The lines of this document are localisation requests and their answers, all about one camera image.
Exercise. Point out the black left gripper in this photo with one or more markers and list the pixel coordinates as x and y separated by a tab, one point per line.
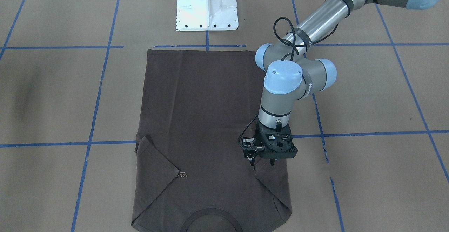
250	149

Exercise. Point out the white pedestal column base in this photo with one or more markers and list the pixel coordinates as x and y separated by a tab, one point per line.
206	15

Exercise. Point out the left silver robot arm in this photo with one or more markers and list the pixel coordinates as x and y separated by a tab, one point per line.
291	76

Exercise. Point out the dark brown t-shirt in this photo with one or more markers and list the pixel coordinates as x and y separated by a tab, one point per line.
192	175

